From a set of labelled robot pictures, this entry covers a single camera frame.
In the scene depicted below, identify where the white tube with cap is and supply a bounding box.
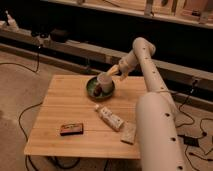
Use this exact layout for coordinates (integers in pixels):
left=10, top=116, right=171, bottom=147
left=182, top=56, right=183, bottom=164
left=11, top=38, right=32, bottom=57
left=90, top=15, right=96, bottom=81
left=94, top=104, right=124, bottom=132

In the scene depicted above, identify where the white spray bottle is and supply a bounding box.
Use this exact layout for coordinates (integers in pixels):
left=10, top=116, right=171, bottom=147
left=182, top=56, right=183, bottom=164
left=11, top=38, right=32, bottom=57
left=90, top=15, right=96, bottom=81
left=5, top=11, right=19, bottom=31

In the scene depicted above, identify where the dark round object on ledge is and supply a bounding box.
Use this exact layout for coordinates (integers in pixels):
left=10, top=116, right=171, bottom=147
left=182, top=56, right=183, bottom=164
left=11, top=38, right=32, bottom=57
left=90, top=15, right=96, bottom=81
left=50, top=29, right=69, bottom=43

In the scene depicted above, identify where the black power adapter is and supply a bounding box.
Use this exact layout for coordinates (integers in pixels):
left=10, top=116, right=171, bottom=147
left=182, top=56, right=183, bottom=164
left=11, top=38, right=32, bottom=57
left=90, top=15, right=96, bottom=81
left=183, top=136, right=199, bottom=147

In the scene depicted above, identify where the brown food piece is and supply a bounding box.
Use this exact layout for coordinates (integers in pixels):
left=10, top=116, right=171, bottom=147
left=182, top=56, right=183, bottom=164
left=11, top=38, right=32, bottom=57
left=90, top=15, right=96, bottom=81
left=93, top=85, right=102, bottom=97

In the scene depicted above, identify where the dark red flat box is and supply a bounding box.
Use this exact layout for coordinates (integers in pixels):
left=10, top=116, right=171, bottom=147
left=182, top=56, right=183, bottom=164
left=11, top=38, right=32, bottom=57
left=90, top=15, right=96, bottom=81
left=60, top=123, right=84, bottom=136

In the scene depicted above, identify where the black floor cable left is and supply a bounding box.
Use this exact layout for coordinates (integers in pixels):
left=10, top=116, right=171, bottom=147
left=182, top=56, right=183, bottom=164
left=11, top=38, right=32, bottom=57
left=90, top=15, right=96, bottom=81
left=0, top=44, right=81, bottom=171

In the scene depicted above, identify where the green ceramic bowl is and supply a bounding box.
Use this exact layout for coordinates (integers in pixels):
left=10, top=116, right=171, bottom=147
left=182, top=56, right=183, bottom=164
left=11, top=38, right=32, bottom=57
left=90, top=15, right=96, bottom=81
left=86, top=77, right=115, bottom=101

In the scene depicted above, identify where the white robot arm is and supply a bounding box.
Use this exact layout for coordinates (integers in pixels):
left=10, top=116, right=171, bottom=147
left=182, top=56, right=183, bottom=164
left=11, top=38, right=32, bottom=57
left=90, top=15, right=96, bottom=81
left=107, top=37, right=187, bottom=171

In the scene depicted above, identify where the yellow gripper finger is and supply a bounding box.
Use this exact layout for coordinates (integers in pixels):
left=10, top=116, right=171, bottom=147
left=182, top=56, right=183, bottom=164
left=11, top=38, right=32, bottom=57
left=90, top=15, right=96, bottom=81
left=106, top=65, right=120, bottom=76
left=120, top=73, right=128, bottom=81

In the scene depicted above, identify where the black cable right floor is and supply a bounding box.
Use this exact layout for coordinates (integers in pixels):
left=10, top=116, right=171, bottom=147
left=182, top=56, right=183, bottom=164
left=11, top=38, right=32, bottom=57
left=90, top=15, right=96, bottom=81
left=173, top=79, right=213, bottom=171

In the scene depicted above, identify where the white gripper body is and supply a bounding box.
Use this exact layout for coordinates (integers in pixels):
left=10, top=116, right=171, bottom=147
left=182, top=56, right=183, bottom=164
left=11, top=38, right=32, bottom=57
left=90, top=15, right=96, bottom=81
left=118, top=56, right=137, bottom=75

